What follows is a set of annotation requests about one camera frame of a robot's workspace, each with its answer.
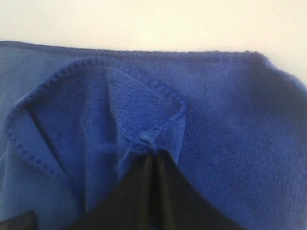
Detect blue microfiber towel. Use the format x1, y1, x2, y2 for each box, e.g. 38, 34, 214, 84
0, 41, 307, 230

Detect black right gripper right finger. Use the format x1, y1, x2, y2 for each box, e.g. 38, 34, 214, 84
154, 149, 244, 230

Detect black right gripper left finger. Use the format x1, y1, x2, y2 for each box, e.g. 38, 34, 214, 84
66, 154, 153, 230

